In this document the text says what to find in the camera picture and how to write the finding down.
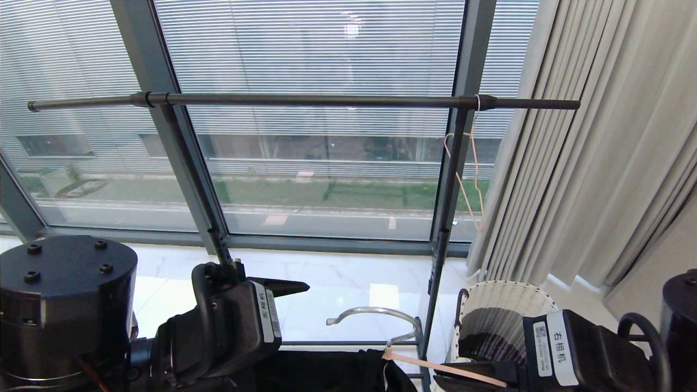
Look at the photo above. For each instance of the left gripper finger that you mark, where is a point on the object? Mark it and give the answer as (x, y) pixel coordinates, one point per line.
(280, 287)

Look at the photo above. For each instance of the black garment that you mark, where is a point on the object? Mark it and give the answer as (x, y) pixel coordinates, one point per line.
(326, 373)

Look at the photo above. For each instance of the pink clothes hanger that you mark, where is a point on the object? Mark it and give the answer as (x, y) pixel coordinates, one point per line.
(477, 174)
(446, 369)

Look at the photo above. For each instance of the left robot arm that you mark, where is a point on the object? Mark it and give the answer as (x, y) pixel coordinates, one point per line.
(65, 288)

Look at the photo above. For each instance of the black clothes rack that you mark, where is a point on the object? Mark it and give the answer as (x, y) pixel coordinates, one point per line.
(326, 100)

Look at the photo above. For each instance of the white laundry basket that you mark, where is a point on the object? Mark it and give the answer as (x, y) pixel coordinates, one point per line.
(506, 296)

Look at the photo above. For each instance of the window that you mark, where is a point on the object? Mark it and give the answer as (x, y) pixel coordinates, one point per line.
(326, 65)

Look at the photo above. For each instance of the beige curtain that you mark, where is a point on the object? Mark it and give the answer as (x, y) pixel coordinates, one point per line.
(599, 136)

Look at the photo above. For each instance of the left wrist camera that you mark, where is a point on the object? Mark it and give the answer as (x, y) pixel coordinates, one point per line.
(234, 326)

